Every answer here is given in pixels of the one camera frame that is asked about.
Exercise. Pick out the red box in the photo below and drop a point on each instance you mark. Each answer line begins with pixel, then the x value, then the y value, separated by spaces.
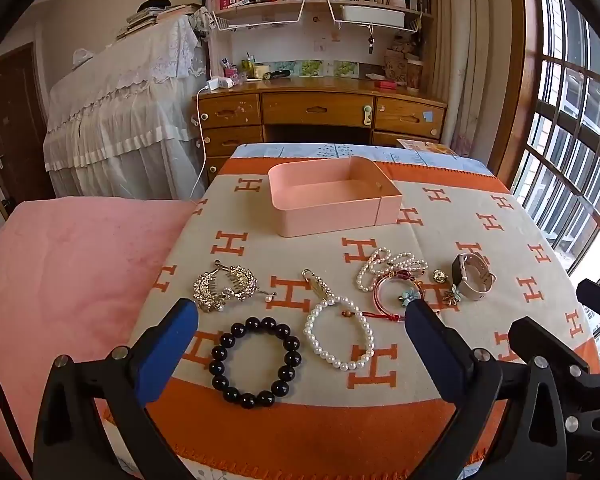
pixel 385 84

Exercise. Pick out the piano under lace cover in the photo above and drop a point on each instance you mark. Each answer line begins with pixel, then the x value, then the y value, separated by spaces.
pixel 125 110

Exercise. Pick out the wooden desk with drawers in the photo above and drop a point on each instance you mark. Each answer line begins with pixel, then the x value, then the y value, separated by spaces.
pixel 310 110

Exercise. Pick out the rhinestone hair comb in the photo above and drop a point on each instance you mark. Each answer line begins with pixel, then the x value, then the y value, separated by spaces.
pixel 220 285

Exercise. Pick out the yellow cup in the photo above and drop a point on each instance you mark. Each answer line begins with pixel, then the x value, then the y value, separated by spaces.
pixel 261 71

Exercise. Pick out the pink smartwatch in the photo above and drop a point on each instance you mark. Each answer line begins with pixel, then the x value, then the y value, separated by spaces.
pixel 472 287

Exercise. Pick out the hanging keys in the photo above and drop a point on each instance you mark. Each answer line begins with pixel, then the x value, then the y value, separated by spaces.
pixel 371 42

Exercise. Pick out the white charger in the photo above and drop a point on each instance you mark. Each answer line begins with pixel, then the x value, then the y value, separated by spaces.
pixel 220 83

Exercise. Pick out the pink storage box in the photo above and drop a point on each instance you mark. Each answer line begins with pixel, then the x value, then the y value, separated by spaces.
pixel 330 215

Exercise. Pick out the gold flower brooch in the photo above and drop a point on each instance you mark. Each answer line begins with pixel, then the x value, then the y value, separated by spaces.
pixel 451 295

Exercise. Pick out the cream drawer safety latch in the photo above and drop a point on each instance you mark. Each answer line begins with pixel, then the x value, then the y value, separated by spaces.
pixel 367 116

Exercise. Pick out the black flashlight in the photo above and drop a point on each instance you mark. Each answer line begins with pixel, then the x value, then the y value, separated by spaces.
pixel 277 75

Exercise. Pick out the pink bedsheet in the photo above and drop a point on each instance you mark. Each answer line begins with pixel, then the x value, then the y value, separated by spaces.
pixel 70 270

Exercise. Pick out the orange printed booklet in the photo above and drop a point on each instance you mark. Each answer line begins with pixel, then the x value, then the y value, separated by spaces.
pixel 425 146

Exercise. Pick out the gold hair clip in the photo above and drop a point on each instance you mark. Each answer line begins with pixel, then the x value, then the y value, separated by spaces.
pixel 317 287

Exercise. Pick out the white hat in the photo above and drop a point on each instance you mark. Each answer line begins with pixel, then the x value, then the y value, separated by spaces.
pixel 84 57

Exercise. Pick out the small bottles cluster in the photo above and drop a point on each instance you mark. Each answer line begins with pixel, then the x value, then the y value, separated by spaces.
pixel 232 72

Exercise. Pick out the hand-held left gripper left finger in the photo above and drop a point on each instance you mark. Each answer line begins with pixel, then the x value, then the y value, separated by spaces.
pixel 172 340

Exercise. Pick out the carved wooden pen holder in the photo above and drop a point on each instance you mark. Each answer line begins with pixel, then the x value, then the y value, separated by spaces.
pixel 395 66

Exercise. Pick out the barred window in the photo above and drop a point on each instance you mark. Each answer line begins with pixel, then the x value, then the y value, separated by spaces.
pixel 575 125

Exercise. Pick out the stack of books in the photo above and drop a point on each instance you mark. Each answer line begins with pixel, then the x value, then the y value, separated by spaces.
pixel 145 17

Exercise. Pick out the pearl head pin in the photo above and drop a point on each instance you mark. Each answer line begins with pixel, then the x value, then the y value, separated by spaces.
pixel 268 298

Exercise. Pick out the orange and beige patterned blanket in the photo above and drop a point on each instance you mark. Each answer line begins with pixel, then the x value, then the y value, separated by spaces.
pixel 260 255

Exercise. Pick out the brown wooden door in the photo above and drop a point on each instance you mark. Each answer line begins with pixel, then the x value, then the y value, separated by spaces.
pixel 15 125

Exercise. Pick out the pale floral curtain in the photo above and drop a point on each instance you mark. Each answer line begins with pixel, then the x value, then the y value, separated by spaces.
pixel 470 60

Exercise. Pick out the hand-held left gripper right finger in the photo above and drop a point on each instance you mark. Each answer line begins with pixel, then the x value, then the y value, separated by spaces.
pixel 430 345

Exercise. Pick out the blue flower charm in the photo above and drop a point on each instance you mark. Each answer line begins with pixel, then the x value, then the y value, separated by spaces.
pixel 406 297

